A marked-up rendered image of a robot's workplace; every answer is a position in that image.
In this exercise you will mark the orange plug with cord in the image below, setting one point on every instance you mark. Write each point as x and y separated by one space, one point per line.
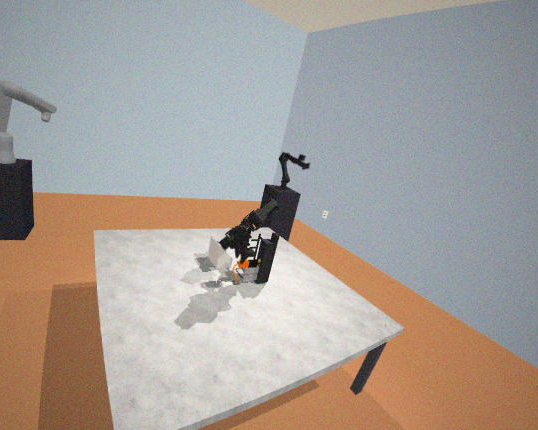
246 264

